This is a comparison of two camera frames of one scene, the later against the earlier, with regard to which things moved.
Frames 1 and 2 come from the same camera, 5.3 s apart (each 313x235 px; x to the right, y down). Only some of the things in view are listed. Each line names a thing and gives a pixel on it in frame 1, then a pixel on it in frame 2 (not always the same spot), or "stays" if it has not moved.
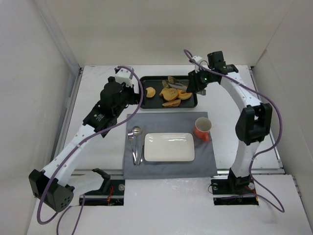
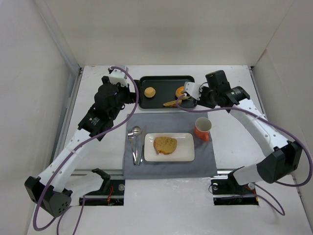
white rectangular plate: (169, 147) stays
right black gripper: (193, 83) → (203, 98)
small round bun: (151, 92) stays
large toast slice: (169, 94) → (165, 145)
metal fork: (131, 136) stays
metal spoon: (137, 131) stays
